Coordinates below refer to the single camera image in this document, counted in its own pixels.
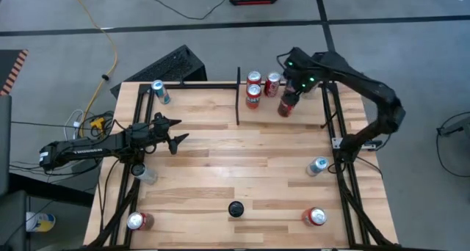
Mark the grey cabinet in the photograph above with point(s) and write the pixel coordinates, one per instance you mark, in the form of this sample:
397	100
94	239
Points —
11	221

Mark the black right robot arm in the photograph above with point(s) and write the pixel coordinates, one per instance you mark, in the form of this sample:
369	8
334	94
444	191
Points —
367	86

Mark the red Coca-Cola can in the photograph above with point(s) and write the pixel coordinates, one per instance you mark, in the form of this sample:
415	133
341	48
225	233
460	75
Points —
286	108
141	221
272	86

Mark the blue silver Red Bull can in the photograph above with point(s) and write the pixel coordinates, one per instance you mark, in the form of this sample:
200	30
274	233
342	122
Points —
161	93
316	166

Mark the black mat orange striped edge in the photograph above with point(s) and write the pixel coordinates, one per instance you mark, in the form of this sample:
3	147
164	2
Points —
11	71

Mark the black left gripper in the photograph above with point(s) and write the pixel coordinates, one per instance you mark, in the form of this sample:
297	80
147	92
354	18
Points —
147	135

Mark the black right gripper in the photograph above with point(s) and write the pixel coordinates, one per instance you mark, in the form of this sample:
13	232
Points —
301	80

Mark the black aluminium rail frame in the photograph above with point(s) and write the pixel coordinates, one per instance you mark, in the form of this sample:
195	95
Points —
205	86

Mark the wooden shelf black metal frame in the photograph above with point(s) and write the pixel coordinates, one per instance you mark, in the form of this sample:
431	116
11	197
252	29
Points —
268	115

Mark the white yellow blue container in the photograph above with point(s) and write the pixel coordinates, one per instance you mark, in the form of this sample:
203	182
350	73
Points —
40	221

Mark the grey stand foot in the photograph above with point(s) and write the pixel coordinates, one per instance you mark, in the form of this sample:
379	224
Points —
455	128

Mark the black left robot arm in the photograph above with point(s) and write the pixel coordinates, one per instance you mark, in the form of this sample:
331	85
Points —
92	150

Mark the orange Fanta can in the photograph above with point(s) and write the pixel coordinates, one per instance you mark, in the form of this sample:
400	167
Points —
253	98
314	217
253	77

